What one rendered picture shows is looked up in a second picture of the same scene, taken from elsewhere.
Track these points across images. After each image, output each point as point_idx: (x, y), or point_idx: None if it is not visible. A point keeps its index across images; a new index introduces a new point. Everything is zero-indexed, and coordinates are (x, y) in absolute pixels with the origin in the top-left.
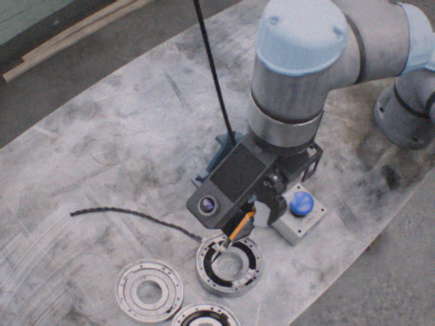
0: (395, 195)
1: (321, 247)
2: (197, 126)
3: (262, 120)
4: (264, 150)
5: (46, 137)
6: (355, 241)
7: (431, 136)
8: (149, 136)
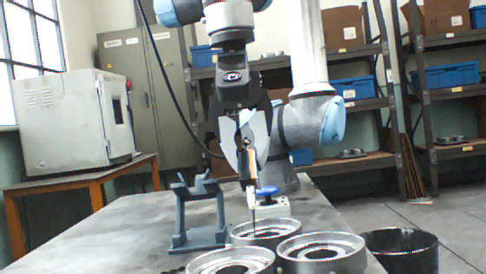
0: (314, 199)
1: (310, 223)
2: (136, 244)
3: (228, 7)
4: (237, 37)
5: None
6: (325, 213)
7: (298, 177)
8: (98, 262)
